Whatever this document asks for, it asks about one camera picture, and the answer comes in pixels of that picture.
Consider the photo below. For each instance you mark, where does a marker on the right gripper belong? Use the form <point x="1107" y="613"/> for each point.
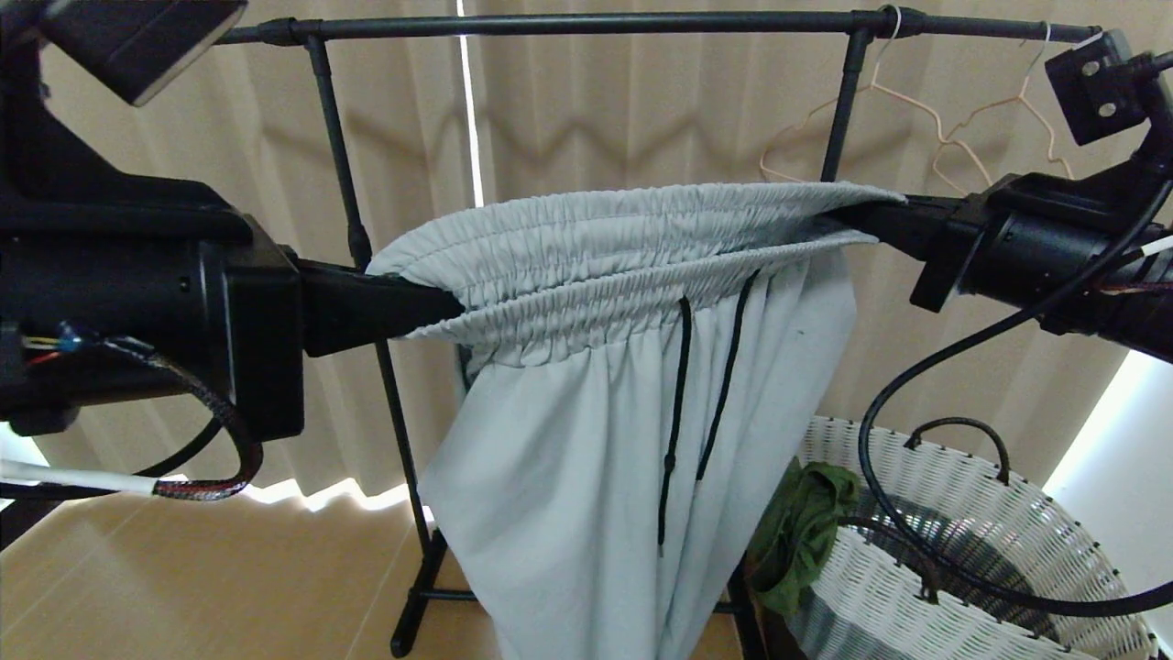
<point x="1017" y="247"/>

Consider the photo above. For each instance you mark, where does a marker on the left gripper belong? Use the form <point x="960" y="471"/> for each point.
<point x="137" y="293"/>

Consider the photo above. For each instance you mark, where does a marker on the pink clothes hanger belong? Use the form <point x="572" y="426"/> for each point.
<point x="903" y="102"/>
<point x="985" y="117"/>

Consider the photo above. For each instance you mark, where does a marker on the pale grey shorts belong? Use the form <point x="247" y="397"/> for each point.
<point x="568" y="458"/>

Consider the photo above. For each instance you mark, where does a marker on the white laundry basket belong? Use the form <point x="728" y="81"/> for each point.
<point x="926" y="477"/>

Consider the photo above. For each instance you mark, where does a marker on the black clothes rack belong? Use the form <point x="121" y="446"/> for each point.
<point x="586" y="23"/>

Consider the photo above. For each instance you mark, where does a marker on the green garment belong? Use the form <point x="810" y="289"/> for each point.
<point x="802" y="541"/>

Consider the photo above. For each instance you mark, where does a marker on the beige curtain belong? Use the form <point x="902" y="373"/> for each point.
<point x="641" y="110"/>

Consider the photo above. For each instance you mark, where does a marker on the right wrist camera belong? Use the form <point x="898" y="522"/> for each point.
<point x="1095" y="87"/>

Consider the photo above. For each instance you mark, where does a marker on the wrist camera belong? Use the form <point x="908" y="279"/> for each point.
<point x="137" y="46"/>
<point x="1095" y="87"/>

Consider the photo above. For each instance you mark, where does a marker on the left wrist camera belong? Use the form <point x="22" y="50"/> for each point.
<point x="137" y="46"/>

